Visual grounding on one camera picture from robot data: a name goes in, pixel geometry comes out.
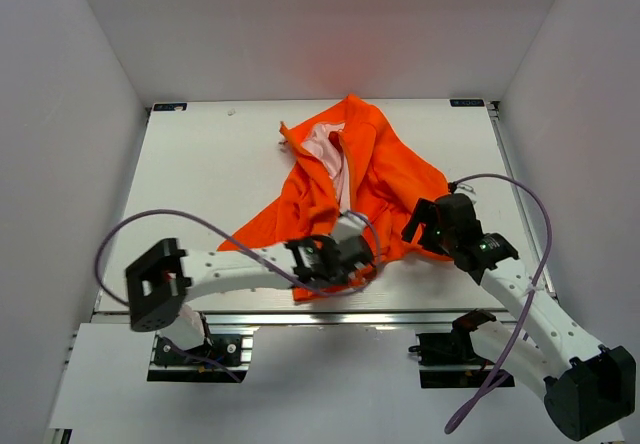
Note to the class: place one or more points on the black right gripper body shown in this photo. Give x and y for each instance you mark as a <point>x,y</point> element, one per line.
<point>433,237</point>

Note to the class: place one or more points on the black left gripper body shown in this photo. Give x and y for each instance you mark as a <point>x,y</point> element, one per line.
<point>340,279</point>

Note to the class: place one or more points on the orange jacket with pink lining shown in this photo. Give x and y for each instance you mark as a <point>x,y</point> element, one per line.
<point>348,157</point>

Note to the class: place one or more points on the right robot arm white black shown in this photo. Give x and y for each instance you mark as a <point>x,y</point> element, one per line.
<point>584,385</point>

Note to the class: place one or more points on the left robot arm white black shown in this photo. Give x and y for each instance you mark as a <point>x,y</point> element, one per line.
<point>166,278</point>

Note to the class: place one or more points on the blue label sticker right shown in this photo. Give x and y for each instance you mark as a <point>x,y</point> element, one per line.
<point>466,102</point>

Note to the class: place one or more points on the blue label sticker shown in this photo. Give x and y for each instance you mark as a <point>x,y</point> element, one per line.
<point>169,107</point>
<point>466,102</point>

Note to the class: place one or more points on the blue label sticker left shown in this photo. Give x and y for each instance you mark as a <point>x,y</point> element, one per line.
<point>169,107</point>

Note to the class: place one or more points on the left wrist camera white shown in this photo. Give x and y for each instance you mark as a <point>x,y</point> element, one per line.
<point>349,224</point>

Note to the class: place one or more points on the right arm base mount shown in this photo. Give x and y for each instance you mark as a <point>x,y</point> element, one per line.
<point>447,360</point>

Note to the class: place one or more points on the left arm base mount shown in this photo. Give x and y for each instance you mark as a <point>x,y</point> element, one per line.
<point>223,358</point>

